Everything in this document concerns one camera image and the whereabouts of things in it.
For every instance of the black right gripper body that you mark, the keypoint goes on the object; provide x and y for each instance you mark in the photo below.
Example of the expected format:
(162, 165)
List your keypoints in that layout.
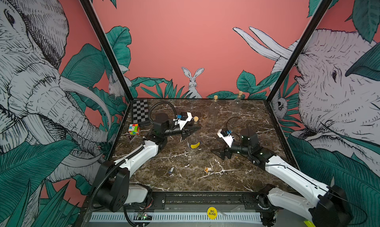
(239, 149)

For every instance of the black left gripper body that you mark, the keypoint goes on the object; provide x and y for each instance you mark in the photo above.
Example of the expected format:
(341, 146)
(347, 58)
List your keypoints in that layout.
(172, 132)

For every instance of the glass bottle yellow price label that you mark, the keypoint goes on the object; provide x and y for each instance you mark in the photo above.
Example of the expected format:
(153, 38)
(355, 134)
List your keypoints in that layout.
(195, 138)

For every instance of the glass bottle blue label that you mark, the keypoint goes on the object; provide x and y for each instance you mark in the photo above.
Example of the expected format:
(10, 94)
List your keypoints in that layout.
(236, 105)

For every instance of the yellow blue price label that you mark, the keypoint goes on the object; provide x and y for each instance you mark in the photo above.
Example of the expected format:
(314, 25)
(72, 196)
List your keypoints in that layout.
(195, 146)

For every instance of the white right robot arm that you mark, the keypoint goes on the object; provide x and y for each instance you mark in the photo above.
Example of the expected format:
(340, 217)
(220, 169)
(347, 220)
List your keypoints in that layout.
(317, 202)

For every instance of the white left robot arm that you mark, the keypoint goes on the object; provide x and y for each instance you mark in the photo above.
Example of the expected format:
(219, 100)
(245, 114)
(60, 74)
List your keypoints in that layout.
(111, 187)

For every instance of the black white chessboard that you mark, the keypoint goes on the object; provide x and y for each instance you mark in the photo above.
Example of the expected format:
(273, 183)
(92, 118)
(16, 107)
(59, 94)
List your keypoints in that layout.
(140, 112)

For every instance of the colourful rubiks cube on table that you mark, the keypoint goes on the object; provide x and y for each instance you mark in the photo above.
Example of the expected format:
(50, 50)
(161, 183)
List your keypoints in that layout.
(134, 129)

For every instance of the yellow round big blind sticker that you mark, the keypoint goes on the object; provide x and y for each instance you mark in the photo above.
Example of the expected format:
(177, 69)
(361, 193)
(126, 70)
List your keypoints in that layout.
(212, 213)

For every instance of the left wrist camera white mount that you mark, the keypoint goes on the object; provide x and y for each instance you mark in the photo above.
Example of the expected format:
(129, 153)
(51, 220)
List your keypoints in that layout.
(182, 119)

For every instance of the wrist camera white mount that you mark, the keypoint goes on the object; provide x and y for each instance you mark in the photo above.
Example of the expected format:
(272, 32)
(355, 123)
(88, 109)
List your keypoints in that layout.
(182, 119)
(226, 135)

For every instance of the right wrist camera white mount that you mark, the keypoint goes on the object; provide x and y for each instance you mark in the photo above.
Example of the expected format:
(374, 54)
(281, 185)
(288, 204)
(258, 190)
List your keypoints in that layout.
(226, 135)

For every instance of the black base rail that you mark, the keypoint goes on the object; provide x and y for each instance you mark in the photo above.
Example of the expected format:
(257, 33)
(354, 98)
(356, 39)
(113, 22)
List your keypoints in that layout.
(207, 200)

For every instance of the white perforated cable tray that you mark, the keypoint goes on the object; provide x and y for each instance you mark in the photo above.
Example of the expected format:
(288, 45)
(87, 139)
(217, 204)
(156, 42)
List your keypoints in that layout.
(174, 217)

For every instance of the black left frame post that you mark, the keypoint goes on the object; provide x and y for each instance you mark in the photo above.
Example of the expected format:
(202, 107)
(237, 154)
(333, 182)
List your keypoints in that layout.
(97, 27)

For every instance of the black frame post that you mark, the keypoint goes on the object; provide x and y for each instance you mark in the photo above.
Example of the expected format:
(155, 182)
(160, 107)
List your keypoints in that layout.
(315, 20)
(97, 27)

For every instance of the black right frame post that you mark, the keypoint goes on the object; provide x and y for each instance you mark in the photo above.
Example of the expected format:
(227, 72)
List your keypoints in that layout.
(315, 20)

